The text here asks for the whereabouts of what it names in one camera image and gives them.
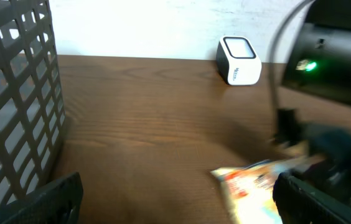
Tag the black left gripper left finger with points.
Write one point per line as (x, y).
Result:
(56, 202)

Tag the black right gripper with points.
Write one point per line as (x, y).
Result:
(333, 176)

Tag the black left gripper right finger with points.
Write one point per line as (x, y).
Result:
(298, 202)

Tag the white snack bag red label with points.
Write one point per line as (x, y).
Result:
(248, 190)

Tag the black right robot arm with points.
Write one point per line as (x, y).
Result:
(319, 65)

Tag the white barcode scanner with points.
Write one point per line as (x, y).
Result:
(237, 62)

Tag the grey plastic shopping basket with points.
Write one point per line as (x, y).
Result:
(32, 111)

